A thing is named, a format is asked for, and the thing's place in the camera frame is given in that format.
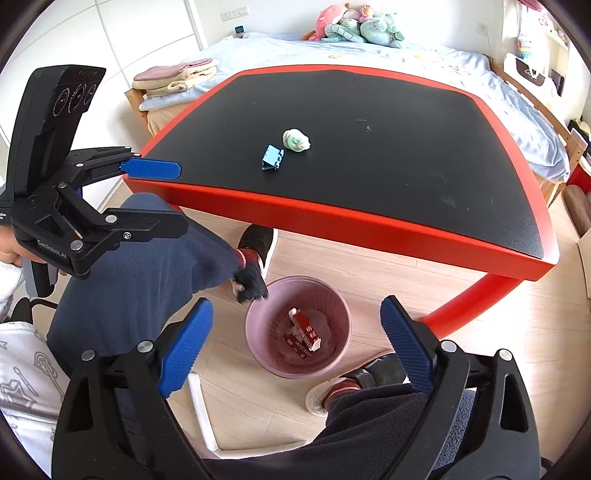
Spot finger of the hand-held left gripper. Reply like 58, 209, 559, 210
30, 188, 188, 281
62, 146, 182, 192

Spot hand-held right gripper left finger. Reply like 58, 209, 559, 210
52, 298, 215, 480

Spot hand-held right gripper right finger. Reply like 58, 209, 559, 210
379, 295, 541, 480

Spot pink ribbed waste bin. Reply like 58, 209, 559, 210
245, 275, 352, 379

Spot long red carton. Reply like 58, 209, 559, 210
283, 333, 315, 364

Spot person's left forearm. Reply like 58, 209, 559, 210
0, 263, 25, 308

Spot person's left hand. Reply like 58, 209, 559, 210
0, 226, 24, 267

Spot black shoe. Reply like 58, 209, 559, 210
238, 224, 278, 274
307, 355, 407, 416

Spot yellow bed sheet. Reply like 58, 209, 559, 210
145, 99, 199, 139

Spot person's left leg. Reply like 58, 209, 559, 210
46, 193, 241, 384

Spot person's leg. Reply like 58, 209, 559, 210
203, 381, 467, 480
46, 193, 241, 384

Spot white chair base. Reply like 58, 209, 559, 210
187, 374, 315, 457

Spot folded towels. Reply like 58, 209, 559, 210
131, 67, 218, 97

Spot pink folded towel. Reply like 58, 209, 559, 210
134, 58, 220, 86

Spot white wardrobe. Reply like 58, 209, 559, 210
0, 0, 204, 144

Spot person's right leg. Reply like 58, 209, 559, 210
203, 381, 467, 480

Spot blue plastic clip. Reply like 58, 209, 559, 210
261, 144, 286, 171

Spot black office chair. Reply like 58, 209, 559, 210
11, 298, 63, 324

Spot green and white sock ball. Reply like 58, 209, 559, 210
283, 128, 312, 153

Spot white printed sweatshirt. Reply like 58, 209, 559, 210
0, 318, 70, 467

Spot red-edged black table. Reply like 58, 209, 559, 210
124, 65, 560, 340

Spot pink plush toy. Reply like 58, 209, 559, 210
308, 4, 345, 41

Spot striped green plush toy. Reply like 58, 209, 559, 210
323, 21, 365, 43

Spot teal plush toy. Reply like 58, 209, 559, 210
360, 14, 404, 47

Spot black bag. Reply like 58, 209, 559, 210
568, 119, 591, 144

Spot white tote bag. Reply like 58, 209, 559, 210
503, 52, 552, 86

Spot white wall shelf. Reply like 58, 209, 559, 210
501, 0, 573, 93

